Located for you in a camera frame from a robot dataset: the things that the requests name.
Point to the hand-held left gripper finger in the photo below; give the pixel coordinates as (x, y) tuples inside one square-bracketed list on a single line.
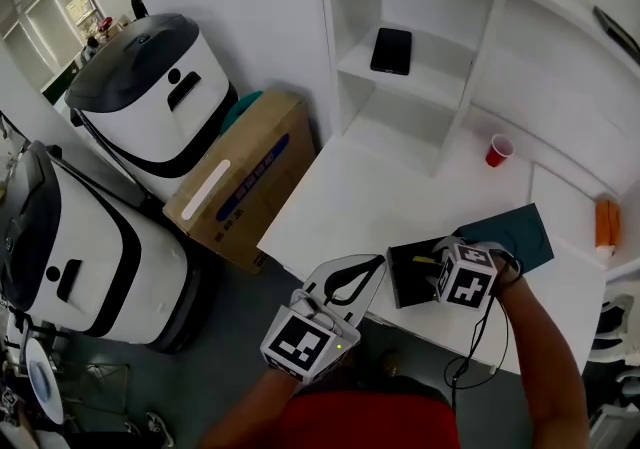
[(356, 273)]

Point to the black box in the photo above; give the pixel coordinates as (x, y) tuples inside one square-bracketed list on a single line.
[(414, 282)]

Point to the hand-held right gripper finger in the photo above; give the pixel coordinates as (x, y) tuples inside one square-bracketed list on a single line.
[(444, 246)]

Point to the black flat device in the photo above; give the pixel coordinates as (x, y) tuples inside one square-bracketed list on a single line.
[(391, 50)]

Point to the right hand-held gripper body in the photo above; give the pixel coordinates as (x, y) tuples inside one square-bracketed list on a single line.
[(467, 278)]

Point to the orange pencil-shaped case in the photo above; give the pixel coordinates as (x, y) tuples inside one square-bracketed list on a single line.
[(607, 224)]

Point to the brown cardboard carton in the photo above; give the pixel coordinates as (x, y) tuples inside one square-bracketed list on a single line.
[(240, 182)]

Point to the teal box lid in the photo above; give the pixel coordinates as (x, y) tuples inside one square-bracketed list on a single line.
[(522, 234)]

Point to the white shelf unit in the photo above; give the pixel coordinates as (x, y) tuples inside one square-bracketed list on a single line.
[(415, 87)]

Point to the black bar-shaped object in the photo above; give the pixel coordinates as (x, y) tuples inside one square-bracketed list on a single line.
[(617, 32)]

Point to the teal object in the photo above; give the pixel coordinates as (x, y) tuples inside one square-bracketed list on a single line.
[(239, 109)]

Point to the yellow utility knife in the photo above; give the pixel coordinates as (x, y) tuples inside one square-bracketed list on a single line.
[(425, 260)]

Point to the person's right forearm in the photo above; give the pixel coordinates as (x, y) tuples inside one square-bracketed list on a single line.
[(547, 362)]

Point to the white round disc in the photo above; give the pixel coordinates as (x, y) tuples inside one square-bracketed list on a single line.
[(44, 382)]

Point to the white and black robot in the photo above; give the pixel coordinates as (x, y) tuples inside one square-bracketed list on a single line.
[(150, 92), (85, 247)]

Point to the person's red shirt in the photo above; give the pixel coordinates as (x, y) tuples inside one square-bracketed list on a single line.
[(372, 422)]

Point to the white office chair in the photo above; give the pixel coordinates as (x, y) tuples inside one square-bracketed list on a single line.
[(617, 337)]

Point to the person's left forearm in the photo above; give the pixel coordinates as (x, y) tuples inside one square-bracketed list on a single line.
[(255, 412)]

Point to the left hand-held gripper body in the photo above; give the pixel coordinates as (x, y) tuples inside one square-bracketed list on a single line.
[(299, 343)]

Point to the red plastic cup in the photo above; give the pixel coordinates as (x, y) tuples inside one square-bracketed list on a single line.
[(498, 152)]

